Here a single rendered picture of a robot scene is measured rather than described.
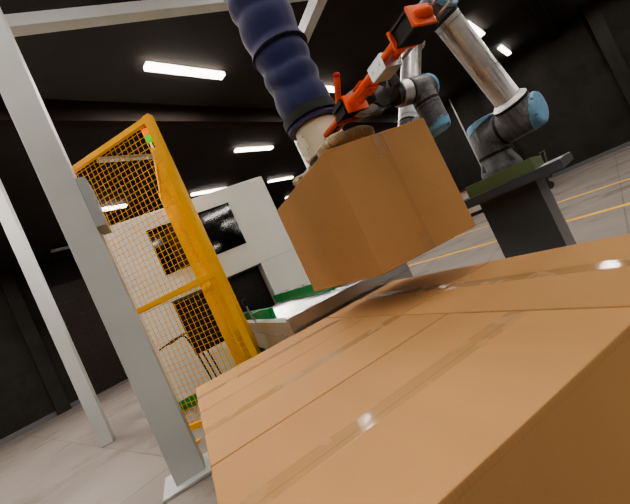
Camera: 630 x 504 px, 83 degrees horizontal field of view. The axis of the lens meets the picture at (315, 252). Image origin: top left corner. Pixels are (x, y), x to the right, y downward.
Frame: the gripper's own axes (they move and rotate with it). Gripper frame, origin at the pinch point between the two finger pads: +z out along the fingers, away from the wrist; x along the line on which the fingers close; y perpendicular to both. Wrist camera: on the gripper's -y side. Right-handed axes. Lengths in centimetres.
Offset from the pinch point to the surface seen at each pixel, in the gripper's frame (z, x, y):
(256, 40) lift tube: 10, 44, 23
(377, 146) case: 2.3, -16.9, -4.4
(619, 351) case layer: 29, -67, -63
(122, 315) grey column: 100, -23, 129
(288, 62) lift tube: 4.1, 29.9, 18.6
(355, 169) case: 13.2, -21.3, -4.3
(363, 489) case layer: 64, -65, -55
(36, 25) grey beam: 80, 202, 187
